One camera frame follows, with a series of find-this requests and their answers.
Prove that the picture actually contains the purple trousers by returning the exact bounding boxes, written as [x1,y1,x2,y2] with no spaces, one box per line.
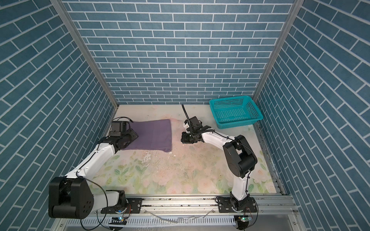
[125,119,172,152]

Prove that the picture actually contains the teal plastic basket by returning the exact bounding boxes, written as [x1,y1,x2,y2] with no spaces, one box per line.
[209,96,264,129]

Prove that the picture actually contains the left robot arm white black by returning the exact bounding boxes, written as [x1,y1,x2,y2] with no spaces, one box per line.
[48,129,138,219]

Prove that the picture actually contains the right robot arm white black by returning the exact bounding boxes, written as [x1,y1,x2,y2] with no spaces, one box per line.
[181,130,258,213]

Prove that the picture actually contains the left circuit board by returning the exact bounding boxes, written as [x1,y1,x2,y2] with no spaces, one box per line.
[109,217,128,227]

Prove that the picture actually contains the circuit board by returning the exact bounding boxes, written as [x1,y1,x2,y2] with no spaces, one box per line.
[235,215,253,225]
[109,217,128,227]

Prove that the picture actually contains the white vent grille strip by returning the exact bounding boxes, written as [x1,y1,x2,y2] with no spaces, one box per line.
[66,216,237,228]

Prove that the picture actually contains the right circuit board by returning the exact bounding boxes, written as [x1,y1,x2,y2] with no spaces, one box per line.
[235,215,253,225]

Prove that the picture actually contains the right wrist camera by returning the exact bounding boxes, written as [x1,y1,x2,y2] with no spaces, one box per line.
[184,116,211,133]

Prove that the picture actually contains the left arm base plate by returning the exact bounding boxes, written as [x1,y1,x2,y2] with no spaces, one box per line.
[100,198,143,215]

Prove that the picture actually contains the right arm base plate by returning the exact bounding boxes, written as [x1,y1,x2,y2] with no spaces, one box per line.
[215,196,258,213]

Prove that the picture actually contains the aluminium front rail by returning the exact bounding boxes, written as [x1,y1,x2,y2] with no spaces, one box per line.
[87,194,298,217]

